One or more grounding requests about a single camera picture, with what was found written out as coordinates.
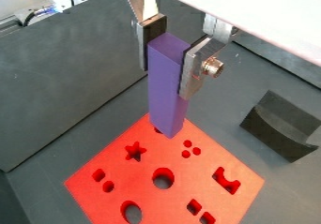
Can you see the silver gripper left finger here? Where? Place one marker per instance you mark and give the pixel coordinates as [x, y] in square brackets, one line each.
[149, 26]

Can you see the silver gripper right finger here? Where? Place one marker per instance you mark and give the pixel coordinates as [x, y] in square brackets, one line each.
[200, 61]

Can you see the purple rectangular block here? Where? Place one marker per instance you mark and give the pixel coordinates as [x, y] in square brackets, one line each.
[167, 107]

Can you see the black curved foam piece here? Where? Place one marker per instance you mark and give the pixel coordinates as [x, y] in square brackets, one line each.
[283, 127]

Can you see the red shape sorter block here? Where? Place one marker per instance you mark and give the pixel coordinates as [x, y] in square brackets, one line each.
[152, 180]

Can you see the grey side wall panel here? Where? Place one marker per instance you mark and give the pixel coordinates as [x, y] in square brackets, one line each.
[63, 66]

